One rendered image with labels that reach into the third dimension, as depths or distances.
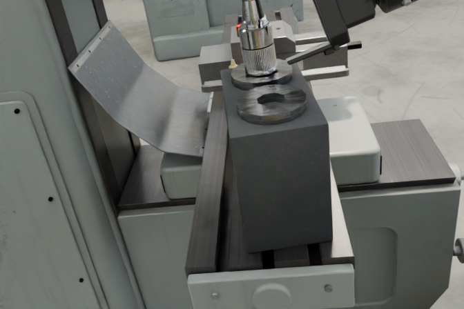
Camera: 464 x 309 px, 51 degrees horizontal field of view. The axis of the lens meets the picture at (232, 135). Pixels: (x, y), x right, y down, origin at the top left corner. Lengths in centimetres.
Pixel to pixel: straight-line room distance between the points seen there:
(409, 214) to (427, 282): 23
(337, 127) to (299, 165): 57
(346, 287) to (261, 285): 11
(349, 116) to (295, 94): 60
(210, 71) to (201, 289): 60
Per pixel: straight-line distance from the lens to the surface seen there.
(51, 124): 104
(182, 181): 111
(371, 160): 109
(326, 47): 65
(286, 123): 59
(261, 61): 68
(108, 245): 120
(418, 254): 128
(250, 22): 68
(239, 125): 59
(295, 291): 69
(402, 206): 117
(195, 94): 130
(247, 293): 69
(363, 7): 64
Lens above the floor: 140
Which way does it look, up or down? 30 degrees down
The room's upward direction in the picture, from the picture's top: 9 degrees counter-clockwise
